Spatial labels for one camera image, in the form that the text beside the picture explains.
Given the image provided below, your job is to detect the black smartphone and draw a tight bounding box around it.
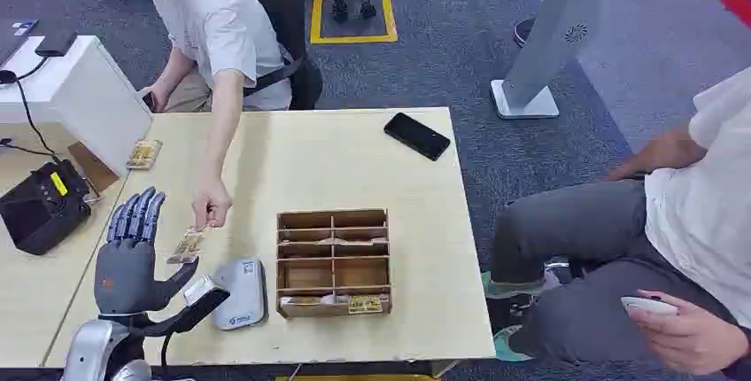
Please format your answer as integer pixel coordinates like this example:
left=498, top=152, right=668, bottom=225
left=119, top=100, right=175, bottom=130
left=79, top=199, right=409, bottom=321
left=383, top=112, right=452, bottom=162

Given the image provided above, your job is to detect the dark laptop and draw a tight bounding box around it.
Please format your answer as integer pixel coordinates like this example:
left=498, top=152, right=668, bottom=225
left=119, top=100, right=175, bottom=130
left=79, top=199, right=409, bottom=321
left=0, top=19, right=39, bottom=68

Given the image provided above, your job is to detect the grey kiosk stand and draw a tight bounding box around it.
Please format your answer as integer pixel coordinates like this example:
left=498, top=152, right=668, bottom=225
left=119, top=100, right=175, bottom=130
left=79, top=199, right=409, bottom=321
left=490, top=0, right=606, bottom=120

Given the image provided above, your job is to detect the person's left hand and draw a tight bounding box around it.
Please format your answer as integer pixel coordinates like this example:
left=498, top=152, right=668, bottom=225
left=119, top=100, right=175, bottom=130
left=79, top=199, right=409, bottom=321
left=191, top=178, right=234, bottom=229

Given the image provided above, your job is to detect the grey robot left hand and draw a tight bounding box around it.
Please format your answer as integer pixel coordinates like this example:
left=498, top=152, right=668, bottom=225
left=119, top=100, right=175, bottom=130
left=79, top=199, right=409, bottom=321
left=93, top=186, right=201, bottom=316

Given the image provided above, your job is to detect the seated person's left hand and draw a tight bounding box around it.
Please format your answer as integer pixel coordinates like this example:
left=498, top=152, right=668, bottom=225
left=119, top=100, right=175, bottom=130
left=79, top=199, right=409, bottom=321
left=626, top=290, right=751, bottom=377

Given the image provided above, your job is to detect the person in white shirt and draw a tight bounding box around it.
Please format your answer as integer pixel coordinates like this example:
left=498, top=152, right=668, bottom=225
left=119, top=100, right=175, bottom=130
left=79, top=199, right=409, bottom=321
left=73, top=0, right=295, bottom=229

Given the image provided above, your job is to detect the person's right hand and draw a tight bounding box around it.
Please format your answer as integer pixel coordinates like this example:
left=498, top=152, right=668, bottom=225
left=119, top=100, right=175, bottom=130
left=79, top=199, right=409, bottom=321
left=137, top=82, right=173, bottom=114

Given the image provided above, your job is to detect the white cabinet box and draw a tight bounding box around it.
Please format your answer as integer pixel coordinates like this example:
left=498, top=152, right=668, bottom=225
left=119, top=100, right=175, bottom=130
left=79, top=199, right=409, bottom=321
left=0, top=35, right=154, bottom=179

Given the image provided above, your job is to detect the black external drive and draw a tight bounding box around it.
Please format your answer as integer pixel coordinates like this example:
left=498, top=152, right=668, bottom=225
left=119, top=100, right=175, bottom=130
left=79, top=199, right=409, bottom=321
left=34, top=30, right=79, bottom=58

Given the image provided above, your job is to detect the black office chair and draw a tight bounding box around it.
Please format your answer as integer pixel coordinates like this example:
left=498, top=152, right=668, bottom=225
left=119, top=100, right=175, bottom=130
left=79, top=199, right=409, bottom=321
left=225, top=0, right=325, bottom=112

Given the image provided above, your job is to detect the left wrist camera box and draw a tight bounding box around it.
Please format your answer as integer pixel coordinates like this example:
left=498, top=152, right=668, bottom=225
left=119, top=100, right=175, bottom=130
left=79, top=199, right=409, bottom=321
left=143, top=275, right=231, bottom=338

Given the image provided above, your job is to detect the person in grey trousers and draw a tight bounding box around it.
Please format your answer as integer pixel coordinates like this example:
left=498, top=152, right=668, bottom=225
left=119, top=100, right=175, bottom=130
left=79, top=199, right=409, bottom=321
left=481, top=66, right=751, bottom=381

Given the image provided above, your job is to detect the black card counting machine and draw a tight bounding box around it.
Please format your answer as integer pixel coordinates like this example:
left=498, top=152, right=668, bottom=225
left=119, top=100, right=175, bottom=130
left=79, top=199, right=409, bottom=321
left=0, top=159, right=92, bottom=256

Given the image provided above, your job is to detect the seated person's right hand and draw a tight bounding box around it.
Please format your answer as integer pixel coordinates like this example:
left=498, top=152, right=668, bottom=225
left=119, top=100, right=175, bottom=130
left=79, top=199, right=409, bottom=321
left=606, top=159, right=646, bottom=183

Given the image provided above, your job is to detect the black shoe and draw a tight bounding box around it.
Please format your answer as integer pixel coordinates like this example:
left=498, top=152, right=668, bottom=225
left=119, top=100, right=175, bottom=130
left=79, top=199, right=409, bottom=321
left=514, top=17, right=536, bottom=49

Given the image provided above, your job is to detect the gold label card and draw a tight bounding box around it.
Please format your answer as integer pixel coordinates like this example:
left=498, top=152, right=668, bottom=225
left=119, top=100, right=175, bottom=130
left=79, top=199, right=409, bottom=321
left=348, top=296, right=383, bottom=315

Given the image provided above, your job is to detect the black power cable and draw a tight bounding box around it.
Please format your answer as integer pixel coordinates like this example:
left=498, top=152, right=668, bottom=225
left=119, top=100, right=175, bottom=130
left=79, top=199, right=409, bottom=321
left=0, top=56, right=61, bottom=163

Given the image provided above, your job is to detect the yellow floor tape square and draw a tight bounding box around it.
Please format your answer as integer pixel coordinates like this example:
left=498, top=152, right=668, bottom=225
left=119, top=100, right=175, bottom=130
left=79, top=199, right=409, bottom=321
left=309, top=0, right=399, bottom=45

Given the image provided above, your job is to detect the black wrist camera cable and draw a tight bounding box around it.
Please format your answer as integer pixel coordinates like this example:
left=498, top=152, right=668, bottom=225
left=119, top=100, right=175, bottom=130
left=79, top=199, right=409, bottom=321
left=159, top=330, right=177, bottom=375

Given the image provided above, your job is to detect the pale card stack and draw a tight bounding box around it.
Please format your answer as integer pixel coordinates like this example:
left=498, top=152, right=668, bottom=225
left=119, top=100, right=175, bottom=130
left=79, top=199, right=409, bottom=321
left=279, top=294, right=351, bottom=309

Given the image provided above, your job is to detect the green grey shoe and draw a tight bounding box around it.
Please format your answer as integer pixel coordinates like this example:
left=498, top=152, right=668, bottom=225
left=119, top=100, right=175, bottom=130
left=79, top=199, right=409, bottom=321
left=492, top=325, right=535, bottom=363
left=481, top=269, right=561, bottom=301

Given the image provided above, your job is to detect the white card reader device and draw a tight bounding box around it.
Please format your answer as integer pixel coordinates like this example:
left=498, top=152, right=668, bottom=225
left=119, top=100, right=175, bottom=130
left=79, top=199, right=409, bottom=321
left=212, top=258, right=269, bottom=331

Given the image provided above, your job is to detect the brown cardboard piece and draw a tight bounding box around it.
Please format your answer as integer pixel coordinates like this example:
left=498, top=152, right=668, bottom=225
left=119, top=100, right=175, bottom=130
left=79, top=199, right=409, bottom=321
left=67, top=142, right=120, bottom=195

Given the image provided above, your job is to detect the wooden card sorting box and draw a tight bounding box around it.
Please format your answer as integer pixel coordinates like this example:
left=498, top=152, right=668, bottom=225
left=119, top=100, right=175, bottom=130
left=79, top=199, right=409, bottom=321
left=275, top=208, right=393, bottom=319

